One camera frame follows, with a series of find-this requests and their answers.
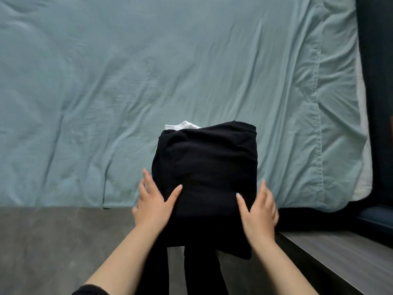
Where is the teal bed cover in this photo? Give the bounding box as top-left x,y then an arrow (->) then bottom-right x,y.
0,0 -> 373,213

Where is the person's right leg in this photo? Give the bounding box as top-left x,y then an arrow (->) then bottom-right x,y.
184,243 -> 229,295

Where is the black garment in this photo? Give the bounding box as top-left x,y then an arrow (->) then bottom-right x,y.
151,120 -> 259,260

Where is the person's leg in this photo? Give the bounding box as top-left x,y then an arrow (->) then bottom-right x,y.
184,243 -> 229,295
135,239 -> 170,295

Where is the grey wooden step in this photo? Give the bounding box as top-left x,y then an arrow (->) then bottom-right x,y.
277,230 -> 393,295

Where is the person's left forearm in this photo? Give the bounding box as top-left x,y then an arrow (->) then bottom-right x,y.
84,224 -> 168,295

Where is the dark blue bed frame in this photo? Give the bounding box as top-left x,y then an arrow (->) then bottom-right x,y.
350,205 -> 393,237

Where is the person's right hand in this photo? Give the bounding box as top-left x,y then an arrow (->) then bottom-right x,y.
235,179 -> 280,244

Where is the person's black sleeve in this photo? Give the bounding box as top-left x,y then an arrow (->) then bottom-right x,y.
71,284 -> 110,295

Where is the person's right forearm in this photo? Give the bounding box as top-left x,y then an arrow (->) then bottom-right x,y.
249,236 -> 319,295

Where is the white folded garment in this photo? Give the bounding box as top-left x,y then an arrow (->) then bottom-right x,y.
164,120 -> 202,131

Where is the white mattress sheet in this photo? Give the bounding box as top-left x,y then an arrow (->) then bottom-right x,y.
351,47 -> 374,202

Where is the person's left leg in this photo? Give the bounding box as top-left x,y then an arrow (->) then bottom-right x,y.
135,239 -> 170,295

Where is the person's left hand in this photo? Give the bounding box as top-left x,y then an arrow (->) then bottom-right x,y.
132,168 -> 184,234

